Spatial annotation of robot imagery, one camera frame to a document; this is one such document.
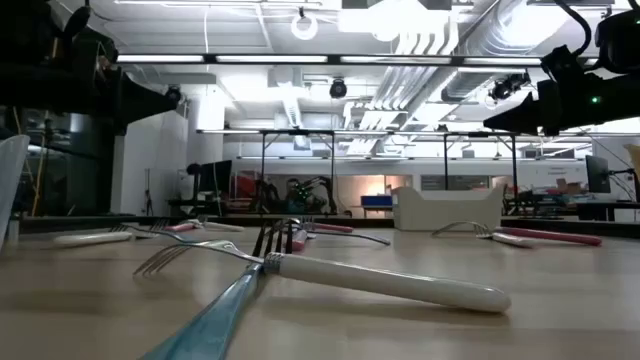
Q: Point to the black round camera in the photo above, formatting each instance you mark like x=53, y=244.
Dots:
x=173, y=95
x=338, y=88

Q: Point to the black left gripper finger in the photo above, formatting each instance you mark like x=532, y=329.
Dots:
x=135, y=87
x=135, y=112

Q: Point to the cluttered dark desk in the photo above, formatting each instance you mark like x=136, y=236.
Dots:
x=590, y=207

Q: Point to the cardboard box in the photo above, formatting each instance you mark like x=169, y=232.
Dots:
x=567, y=186

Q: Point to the black table edge rail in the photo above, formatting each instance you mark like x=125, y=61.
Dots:
x=370, y=222

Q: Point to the black metal frame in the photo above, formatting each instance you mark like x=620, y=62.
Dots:
x=300, y=132
x=480, y=134

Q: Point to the blue storage crate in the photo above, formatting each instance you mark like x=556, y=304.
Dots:
x=376, y=201

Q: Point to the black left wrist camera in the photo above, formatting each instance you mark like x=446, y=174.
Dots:
x=102, y=50

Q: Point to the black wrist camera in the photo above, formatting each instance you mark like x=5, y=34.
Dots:
x=562, y=65
x=102, y=50

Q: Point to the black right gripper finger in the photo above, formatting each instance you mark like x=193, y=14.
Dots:
x=522, y=107
x=520, y=125

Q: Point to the white plastic bin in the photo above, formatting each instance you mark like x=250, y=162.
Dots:
x=450, y=212

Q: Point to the red background equipment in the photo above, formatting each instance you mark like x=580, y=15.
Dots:
x=245, y=185

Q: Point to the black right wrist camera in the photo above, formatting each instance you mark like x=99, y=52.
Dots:
x=562, y=65

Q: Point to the slim steel fork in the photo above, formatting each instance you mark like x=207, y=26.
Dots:
x=119, y=228

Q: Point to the black background robot arm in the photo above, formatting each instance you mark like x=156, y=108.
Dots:
x=312, y=195

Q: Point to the yellow plastic bin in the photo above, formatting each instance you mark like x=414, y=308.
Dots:
x=635, y=160

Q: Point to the black computer monitor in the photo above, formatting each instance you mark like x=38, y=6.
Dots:
x=597, y=175
x=217, y=177

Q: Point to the black camera on mount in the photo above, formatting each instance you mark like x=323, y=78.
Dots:
x=505, y=87

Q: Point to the clear plastic bin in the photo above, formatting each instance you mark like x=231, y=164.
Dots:
x=11, y=175

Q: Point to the black frame bar with lights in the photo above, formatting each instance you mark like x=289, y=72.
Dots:
x=334, y=59

